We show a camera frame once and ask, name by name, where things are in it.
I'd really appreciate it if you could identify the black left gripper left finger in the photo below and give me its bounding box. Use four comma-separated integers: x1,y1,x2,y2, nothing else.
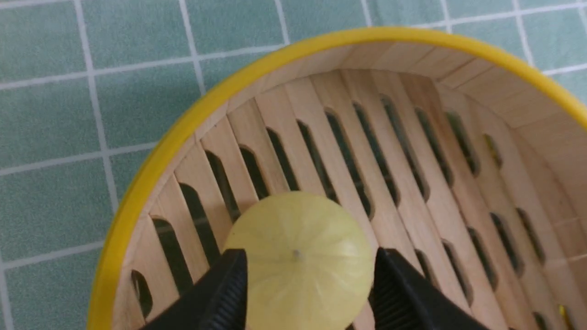
142,249,248,330

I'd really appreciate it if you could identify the yellow steamed bun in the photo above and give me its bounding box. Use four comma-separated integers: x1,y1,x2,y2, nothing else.
223,191,375,330

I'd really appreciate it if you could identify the yellow-rimmed bamboo steamer basket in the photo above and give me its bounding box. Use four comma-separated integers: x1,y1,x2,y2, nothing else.
87,27,586,330

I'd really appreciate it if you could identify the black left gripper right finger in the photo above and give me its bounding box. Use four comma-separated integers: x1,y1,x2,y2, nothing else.
370,248,487,330

